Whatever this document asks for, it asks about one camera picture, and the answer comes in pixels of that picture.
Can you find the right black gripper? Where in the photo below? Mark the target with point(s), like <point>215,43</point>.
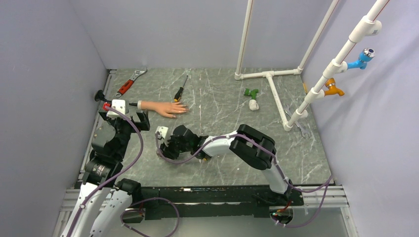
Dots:
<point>167,151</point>

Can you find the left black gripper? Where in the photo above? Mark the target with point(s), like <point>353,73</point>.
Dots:
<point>112,121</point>

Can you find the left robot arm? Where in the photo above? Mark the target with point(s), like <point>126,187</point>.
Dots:
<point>102,199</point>

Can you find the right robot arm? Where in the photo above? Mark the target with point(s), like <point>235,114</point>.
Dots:
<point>253,147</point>

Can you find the mannequin hand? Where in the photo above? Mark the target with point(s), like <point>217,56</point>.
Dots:
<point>165,109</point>

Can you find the far black yellow screwdriver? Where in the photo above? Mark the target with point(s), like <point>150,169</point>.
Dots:
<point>179,93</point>

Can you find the green white pipe fitting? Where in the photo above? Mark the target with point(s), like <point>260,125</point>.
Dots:
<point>252,93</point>

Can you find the silver spanner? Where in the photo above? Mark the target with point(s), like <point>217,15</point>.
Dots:
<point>304,132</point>

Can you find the orange pipe valve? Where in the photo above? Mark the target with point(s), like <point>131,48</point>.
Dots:
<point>332,88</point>

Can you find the blue pipe valve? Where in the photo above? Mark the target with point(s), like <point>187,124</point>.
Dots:
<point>364,57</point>

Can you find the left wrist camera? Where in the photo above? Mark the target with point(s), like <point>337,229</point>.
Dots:
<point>115,105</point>

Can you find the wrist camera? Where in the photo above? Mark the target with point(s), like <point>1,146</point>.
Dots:
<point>161,132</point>
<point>115,105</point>

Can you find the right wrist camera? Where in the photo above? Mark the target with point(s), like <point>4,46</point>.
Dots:
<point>161,132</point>

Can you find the red handled adjustable wrench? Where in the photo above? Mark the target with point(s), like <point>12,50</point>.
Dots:
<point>127,85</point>

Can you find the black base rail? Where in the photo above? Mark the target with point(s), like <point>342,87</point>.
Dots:
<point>155,203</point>

